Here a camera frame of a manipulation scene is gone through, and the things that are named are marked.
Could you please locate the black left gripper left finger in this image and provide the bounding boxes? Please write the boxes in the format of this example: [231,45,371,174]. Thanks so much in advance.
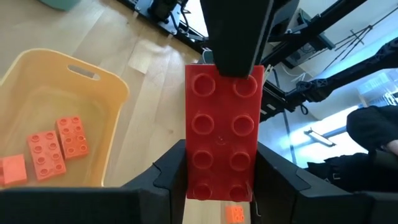
[0,139,188,224]

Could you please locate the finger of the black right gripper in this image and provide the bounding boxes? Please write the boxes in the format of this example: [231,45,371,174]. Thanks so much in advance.
[200,0,275,79]

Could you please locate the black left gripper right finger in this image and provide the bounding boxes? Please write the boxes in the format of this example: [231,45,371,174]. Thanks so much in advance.
[250,142,398,224]

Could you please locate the orange eight-stud toy brick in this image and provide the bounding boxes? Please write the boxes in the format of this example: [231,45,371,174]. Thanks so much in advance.
[55,115,90,161]
[25,130,67,182]

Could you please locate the orange four-stud toy brick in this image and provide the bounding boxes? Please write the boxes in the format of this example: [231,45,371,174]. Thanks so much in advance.
[224,205,246,224]
[0,153,28,188]

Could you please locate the red eight-stud toy brick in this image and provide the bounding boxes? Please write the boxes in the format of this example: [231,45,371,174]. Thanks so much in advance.
[184,63,266,203]

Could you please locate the yellow plastic bin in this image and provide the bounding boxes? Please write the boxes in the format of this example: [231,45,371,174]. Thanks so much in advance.
[0,47,131,189]

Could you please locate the white power strip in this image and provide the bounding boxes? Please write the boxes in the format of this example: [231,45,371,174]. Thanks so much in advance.
[303,128,337,147]

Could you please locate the person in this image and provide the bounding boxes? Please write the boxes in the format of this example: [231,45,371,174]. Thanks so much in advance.
[305,105,398,194]

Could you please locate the light teal plastic bin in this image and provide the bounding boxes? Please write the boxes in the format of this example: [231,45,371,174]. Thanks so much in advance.
[38,0,83,12]

